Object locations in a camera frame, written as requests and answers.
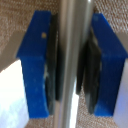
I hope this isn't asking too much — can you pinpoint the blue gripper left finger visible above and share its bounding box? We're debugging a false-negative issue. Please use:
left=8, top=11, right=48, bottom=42
left=16, top=9, right=63, bottom=120

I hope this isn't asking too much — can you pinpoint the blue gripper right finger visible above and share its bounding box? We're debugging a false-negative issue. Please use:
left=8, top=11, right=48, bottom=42
left=77, top=13, right=128, bottom=118

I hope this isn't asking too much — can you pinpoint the short silver drawer handle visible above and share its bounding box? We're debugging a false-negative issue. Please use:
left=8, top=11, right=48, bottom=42
left=59, top=0, right=95, bottom=128

